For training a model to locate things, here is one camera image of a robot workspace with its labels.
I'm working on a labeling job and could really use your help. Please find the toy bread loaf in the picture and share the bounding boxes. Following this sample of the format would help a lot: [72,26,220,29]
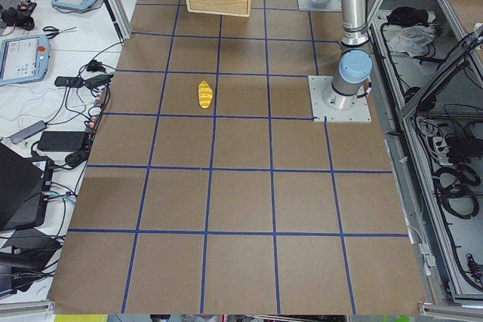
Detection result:
[198,80,214,109]

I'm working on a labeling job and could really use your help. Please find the black scissors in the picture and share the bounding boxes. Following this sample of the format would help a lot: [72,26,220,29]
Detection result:
[42,26,77,39]

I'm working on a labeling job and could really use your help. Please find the white crumpled cloth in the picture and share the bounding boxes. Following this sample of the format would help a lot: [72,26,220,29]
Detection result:
[388,26,435,57]

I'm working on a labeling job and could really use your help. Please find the black power adapter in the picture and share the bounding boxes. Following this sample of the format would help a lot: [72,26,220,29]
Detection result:
[37,131,86,152]

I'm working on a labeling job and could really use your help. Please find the black laptop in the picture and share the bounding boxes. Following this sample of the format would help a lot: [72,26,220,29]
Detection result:
[1,145,54,232]

